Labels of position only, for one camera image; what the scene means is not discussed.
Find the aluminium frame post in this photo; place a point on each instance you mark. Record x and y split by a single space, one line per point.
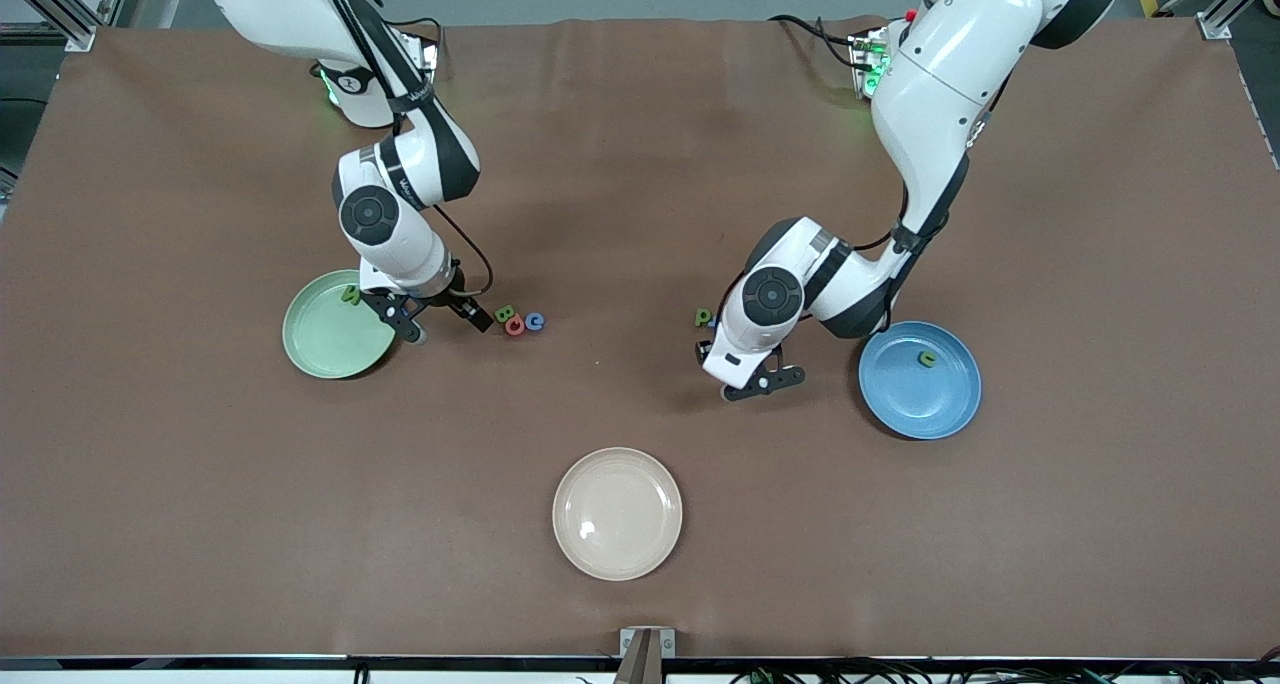
1215 24
78 36

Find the blue plate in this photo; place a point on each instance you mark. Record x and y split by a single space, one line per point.
920 409

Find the light green plate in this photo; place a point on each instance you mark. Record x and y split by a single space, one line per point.
335 349

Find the red round letter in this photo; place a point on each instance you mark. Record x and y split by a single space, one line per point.
515 333

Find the blue capital letter C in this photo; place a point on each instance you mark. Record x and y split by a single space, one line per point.
529 322

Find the green small letter c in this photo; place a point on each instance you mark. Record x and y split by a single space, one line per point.
923 364

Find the brown table cover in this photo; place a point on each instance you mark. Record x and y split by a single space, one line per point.
640 214

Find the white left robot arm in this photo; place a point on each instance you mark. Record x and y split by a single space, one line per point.
940 84

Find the green letter B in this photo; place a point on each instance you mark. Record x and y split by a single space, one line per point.
504 314

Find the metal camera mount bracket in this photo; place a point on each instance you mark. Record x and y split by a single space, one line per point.
645 664

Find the metal base connector box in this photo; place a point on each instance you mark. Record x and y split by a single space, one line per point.
862 52
430 52

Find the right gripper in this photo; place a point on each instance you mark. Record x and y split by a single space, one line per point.
456 300

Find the beige plate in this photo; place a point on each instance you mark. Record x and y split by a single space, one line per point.
617 514

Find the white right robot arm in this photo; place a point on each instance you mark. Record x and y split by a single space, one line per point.
405 249

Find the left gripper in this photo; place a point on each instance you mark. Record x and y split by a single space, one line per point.
699 351

